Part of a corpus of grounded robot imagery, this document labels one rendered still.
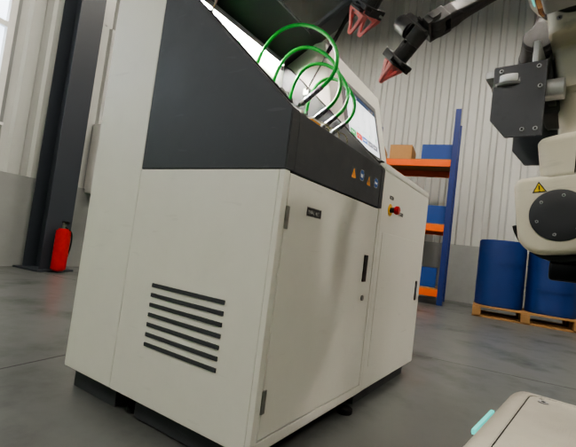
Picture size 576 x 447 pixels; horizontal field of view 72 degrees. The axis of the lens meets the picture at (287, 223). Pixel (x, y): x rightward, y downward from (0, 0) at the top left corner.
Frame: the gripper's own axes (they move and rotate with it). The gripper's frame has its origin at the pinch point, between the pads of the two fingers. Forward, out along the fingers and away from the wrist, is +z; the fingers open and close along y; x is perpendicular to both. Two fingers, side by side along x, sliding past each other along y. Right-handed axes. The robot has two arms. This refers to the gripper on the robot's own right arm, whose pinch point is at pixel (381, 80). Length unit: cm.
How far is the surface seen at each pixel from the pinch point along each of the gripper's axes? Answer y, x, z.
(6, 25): 382, 82, 216
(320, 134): -24.6, 31.5, 16.3
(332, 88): 35.9, -16.1, 20.5
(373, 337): -61, -27, 73
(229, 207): -34, 51, 42
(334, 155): -25.6, 22.3, 20.7
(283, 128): -28, 47, 17
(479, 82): 366, -592, -17
